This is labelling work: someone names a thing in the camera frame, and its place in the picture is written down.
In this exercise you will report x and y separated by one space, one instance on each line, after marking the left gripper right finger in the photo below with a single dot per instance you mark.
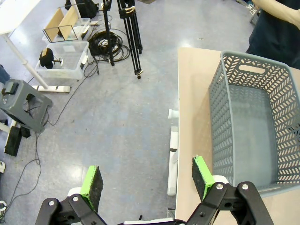
202 178

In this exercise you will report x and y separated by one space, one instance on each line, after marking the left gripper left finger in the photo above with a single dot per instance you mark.
92 185

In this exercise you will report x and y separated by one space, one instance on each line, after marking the person's right forearm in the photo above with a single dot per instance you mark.
281 11

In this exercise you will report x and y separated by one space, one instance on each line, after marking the white table base bar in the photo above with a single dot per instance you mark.
173 178

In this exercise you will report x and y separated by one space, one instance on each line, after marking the grey perforated plastic basket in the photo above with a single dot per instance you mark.
246 131

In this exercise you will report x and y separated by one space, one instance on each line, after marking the black foam block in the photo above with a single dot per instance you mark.
12 143

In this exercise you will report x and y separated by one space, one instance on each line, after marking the grey plastic step stool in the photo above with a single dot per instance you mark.
20 100

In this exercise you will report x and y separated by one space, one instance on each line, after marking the large clear plastic bin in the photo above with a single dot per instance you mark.
70 58

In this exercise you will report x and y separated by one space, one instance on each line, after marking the black device in bin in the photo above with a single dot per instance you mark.
45 58

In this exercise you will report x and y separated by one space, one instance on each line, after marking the white side table leg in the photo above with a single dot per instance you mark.
23 61

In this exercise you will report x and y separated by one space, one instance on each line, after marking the thin black light stand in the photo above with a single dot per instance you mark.
108 39

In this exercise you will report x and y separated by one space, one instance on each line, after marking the person in black t-shirt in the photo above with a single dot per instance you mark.
274 42

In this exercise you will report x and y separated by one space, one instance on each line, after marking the small clear plastic bin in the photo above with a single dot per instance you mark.
84 23

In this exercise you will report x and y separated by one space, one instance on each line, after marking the black bag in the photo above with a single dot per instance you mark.
86 8

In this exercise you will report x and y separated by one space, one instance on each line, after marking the white side table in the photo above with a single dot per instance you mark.
14 14

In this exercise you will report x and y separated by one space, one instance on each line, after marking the black camera tripod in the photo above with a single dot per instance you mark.
122 11

